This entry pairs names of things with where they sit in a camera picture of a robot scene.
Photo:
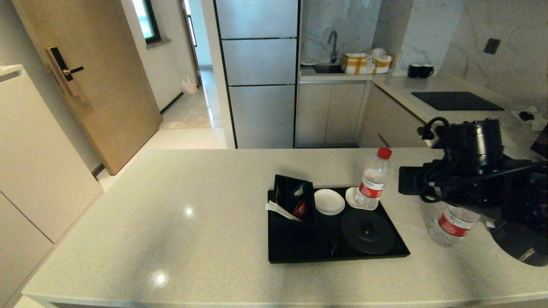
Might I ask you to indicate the packets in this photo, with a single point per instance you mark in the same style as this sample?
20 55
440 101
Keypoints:
298 190

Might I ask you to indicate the white box yellow tape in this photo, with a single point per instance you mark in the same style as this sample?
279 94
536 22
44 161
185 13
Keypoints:
383 64
356 63

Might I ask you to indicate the clear water bottle red cap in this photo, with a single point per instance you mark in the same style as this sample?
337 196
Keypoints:
371 184
451 226

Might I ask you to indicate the brown wooden door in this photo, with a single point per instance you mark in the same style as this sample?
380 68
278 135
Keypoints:
107 94

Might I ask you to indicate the silver refrigerator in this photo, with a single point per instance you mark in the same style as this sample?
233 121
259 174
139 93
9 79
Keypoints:
261 85

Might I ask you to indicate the black power adapter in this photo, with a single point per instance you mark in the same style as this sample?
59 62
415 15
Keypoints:
526 115

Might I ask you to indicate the black induction cooktop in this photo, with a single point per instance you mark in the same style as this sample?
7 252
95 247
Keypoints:
457 101

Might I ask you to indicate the black sachet holder box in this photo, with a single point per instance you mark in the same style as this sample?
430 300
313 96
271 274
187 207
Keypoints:
280 182

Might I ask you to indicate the black framed window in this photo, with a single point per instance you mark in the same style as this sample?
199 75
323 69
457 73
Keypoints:
147 21

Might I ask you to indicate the white crumpled cloth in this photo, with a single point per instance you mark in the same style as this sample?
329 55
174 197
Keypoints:
539 122

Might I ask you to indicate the beige sink base cabinet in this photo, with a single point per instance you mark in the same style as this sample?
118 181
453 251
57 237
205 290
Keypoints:
329 112

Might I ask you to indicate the dark kitchen faucet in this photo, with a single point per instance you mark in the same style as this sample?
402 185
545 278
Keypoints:
333 42

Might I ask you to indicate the black round kettle base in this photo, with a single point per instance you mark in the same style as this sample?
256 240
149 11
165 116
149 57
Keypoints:
368 235

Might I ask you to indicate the kitchen sink basin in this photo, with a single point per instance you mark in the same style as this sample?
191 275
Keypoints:
327 68

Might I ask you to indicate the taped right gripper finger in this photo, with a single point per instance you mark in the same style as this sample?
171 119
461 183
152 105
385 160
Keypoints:
412 180

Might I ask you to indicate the brown coffee sachet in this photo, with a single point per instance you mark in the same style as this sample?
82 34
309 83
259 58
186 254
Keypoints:
279 196

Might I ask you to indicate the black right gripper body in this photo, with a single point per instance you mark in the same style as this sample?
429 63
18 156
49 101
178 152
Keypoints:
471 171

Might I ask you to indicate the red sachet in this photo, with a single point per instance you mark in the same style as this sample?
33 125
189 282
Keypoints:
299 209

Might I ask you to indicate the beige cooktop base cabinet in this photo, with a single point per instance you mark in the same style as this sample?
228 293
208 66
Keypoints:
398 123

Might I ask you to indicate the black rectangular serving tray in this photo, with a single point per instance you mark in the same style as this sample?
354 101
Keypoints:
299 250

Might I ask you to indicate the white tall cabinet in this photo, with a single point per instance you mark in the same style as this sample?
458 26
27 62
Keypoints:
38 171

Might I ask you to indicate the black wall socket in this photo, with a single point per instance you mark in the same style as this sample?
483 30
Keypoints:
492 45

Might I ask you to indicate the white plastic bag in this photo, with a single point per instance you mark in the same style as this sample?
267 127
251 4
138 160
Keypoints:
189 84

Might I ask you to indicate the black mug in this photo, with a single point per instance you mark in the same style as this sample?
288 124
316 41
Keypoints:
426 71
413 70

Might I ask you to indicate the dark grey electric kettle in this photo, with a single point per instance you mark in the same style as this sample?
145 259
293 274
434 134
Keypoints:
522 250

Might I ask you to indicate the white round saucer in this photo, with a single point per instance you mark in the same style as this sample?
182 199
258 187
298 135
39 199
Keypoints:
350 199
329 202

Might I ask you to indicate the white paper stick packet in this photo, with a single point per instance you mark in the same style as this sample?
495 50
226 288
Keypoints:
278 208

